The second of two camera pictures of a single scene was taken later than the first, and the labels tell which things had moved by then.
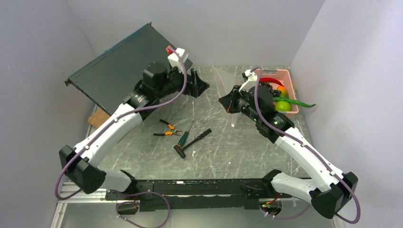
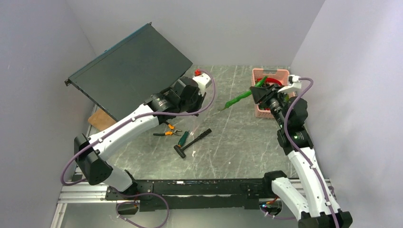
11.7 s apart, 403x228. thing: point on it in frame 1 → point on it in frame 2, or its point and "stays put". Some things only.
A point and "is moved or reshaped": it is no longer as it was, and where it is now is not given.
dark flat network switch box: [107, 80] stays put
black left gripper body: [175, 81] → [193, 105]
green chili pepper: [294, 102] is moved or reshaped
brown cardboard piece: [98, 118] stays put
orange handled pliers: [168, 133] stays put
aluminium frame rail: [67, 188] stays put
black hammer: [179, 150] stays put
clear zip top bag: [226, 79] → [199, 120]
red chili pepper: [265, 79] stays put
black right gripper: [225, 100] → [258, 93]
